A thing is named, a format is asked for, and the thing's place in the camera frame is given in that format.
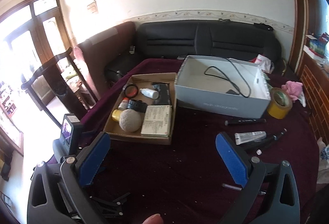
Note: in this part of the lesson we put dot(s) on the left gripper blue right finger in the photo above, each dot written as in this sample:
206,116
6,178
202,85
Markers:
235,159

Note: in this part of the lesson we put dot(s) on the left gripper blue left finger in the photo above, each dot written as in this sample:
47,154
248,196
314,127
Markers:
91,157

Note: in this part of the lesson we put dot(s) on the clear ballpoint pen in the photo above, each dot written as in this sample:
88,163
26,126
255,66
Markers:
236,188

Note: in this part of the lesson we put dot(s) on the grey shoe box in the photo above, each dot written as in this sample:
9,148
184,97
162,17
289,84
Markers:
202,83

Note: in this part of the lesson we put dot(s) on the black foil packet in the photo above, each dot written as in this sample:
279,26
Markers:
164,93

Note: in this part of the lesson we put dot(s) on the wooden headboard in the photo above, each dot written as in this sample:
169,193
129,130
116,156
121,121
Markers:
315,82

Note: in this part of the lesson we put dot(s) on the person left hand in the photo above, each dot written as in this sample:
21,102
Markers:
154,219

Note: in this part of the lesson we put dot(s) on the pink cloth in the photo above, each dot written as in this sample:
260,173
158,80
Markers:
293,89

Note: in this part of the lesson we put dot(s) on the red white plastic bag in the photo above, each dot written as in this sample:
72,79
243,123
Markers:
264,63

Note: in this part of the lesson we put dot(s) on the white medicine carton box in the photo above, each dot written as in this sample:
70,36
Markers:
157,121

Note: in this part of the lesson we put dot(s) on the white dropper bottle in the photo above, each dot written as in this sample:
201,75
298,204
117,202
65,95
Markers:
150,93

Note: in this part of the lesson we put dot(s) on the orange capped small tube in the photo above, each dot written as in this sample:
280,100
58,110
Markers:
123,104

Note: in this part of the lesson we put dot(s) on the dark wooden chair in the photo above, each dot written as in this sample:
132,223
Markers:
50,71

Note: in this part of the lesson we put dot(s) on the black marker teal cap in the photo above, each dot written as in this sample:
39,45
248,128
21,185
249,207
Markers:
264,142

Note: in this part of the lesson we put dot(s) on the black marker pen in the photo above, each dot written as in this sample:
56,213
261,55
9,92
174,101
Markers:
243,122

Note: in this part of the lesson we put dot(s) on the yellow packing tape roll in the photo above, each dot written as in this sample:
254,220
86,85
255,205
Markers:
280,104

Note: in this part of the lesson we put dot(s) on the black electrical tape roll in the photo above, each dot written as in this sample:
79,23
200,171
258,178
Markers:
130,90

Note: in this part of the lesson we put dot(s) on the black leather sofa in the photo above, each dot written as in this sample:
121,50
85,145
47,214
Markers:
180,38

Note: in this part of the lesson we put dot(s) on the white fluffy ball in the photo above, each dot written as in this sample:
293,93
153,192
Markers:
130,120

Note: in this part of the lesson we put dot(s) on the silver tube of cream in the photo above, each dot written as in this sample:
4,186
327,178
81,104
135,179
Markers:
242,138

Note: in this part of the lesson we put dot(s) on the black plastic spool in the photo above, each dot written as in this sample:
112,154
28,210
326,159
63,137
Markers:
137,105

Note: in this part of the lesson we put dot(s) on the black charger adapter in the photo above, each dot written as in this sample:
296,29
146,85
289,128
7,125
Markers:
232,92

